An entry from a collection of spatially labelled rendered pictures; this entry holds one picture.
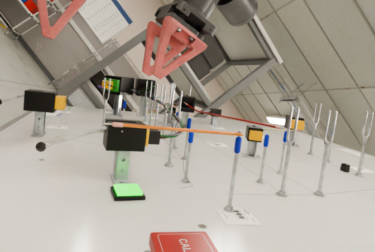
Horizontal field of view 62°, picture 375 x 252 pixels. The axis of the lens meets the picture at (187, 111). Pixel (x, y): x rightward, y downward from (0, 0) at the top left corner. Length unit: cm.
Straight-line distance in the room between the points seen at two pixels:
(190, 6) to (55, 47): 778
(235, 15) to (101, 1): 777
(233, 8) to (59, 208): 37
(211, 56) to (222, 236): 126
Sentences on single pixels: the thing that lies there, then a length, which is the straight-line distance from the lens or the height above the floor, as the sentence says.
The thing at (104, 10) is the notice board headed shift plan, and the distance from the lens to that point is 819.
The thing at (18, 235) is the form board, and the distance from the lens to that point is 36.
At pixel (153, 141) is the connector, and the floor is 113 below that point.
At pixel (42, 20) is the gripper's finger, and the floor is 111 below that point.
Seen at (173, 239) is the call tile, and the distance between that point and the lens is 28.
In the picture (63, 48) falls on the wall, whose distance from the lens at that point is 813.
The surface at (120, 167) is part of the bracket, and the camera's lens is 48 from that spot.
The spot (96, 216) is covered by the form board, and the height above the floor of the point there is 103.
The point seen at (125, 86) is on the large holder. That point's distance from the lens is 114.
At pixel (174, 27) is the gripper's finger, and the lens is 42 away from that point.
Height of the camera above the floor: 113
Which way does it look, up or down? 8 degrees up
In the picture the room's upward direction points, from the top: 53 degrees clockwise
